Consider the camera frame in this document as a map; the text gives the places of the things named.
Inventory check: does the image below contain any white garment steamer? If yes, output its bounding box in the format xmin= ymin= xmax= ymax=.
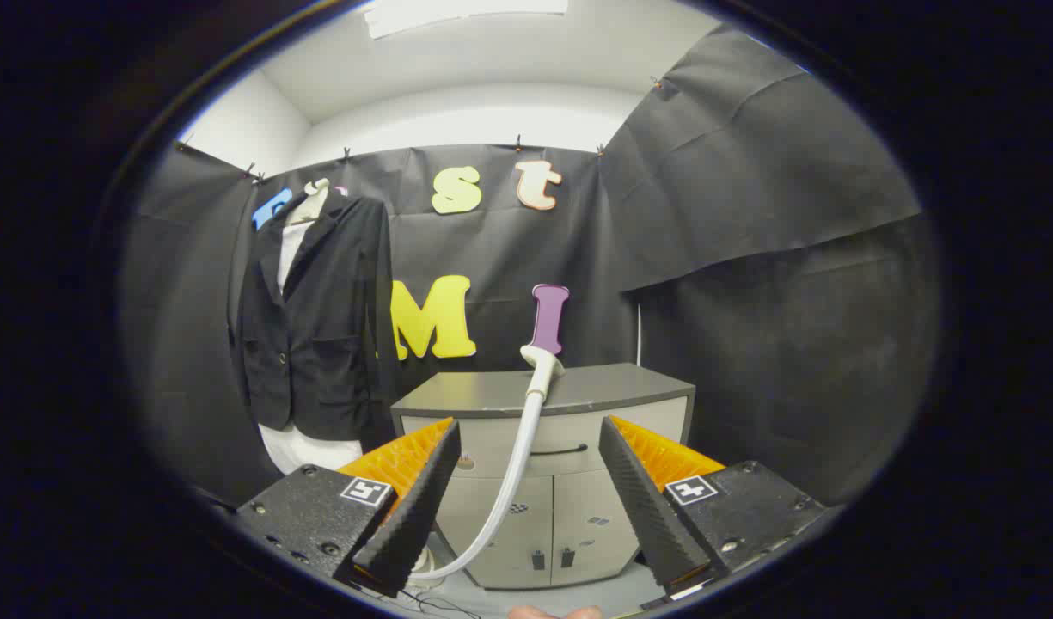
xmin=406 ymin=344 xmax=566 ymax=591

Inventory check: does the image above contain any ceiling light panel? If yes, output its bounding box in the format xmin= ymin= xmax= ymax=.
xmin=363 ymin=0 xmax=570 ymax=40

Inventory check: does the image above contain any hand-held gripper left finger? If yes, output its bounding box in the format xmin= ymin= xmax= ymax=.
xmin=234 ymin=417 xmax=462 ymax=598

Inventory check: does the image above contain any row of black cloth clips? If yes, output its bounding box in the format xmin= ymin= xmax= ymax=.
xmin=175 ymin=76 xmax=664 ymax=183

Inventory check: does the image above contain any black cable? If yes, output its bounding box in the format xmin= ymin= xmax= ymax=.
xmin=352 ymin=583 xmax=484 ymax=619

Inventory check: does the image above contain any black backdrop cloth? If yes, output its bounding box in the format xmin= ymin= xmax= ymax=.
xmin=118 ymin=24 xmax=940 ymax=508

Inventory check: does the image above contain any black suit jacket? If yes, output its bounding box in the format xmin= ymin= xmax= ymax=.
xmin=232 ymin=191 xmax=400 ymax=441

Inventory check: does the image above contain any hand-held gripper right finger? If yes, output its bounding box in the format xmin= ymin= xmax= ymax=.
xmin=599 ymin=415 xmax=828 ymax=603

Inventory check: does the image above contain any cream plastic hanger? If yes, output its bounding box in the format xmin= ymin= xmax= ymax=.
xmin=287 ymin=178 xmax=332 ymax=226

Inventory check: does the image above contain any white garment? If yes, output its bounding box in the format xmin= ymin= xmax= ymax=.
xmin=258 ymin=215 xmax=365 ymax=475

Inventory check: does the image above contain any grey cabinet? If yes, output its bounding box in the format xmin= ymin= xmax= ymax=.
xmin=391 ymin=363 xmax=697 ymax=591

